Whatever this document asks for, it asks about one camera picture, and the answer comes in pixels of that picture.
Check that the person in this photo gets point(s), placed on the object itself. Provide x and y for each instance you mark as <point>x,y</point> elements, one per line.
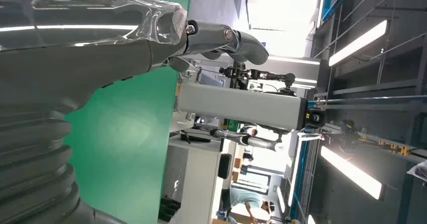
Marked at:
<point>247,200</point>

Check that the white cabinet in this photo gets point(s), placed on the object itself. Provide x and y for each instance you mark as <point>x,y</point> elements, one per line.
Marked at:
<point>200,182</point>

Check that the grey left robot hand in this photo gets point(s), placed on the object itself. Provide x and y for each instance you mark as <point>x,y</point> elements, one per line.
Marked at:
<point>83,59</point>

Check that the long ceiling light panel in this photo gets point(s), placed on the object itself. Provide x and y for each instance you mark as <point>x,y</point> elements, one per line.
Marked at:
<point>352,173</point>
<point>358,43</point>

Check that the grey wheeled robot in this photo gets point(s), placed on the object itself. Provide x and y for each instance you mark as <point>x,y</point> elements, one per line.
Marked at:
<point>240,104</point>

